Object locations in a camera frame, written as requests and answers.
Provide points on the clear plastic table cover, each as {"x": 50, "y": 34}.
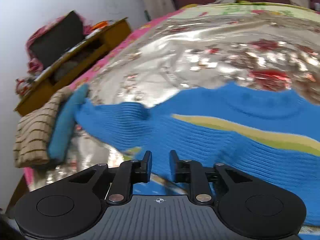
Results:
{"x": 117, "y": 48}

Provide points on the beige striped folded garment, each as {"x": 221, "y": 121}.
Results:
{"x": 32, "y": 130}

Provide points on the teal folded garment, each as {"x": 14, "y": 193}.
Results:
{"x": 64, "y": 123}

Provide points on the blue knit sweater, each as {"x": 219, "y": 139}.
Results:
{"x": 225, "y": 105}

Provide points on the black bag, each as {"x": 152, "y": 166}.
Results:
{"x": 57, "y": 40}

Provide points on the orange small object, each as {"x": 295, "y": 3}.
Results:
{"x": 100, "y": 25}

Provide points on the silver floral bedspread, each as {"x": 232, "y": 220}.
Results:
{"x": 175, "y": 55}

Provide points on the yellow wooden nightstand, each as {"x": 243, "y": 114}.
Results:
{"x": 112, "y": 36}

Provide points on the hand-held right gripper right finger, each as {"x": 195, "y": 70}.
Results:
{"x": 173, "y": 162}

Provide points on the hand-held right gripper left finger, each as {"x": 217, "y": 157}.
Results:
{"x": 148, "y": 162}

